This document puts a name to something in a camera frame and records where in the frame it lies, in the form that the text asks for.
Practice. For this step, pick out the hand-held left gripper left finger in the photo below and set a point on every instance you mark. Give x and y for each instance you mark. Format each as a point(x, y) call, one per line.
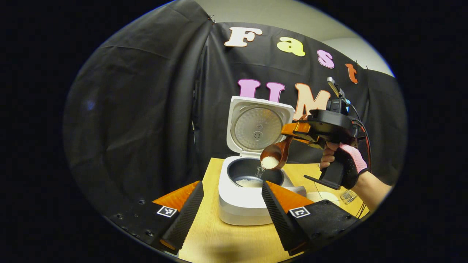
point(184, 219)

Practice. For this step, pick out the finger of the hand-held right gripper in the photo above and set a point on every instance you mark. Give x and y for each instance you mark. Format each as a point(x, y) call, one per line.
point(298, 129)

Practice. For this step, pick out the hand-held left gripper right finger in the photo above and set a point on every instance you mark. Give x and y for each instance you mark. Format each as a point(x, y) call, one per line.
point(279, 223)

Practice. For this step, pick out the brown wooden spoon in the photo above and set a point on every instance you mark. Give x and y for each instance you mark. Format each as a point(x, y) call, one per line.
point(283, 151)

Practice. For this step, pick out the white rice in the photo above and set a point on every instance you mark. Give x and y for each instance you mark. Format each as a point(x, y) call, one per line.
point(248, 182)
point(270, 162)

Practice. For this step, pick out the white rice cooker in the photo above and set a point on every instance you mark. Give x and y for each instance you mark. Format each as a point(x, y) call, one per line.
point(237, 208)

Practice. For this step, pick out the clear chopstick holder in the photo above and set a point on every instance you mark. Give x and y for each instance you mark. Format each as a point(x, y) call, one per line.
point(349, 196)

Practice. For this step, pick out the black backdrop cloth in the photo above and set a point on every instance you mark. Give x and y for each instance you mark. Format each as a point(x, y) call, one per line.
point(128, 128)

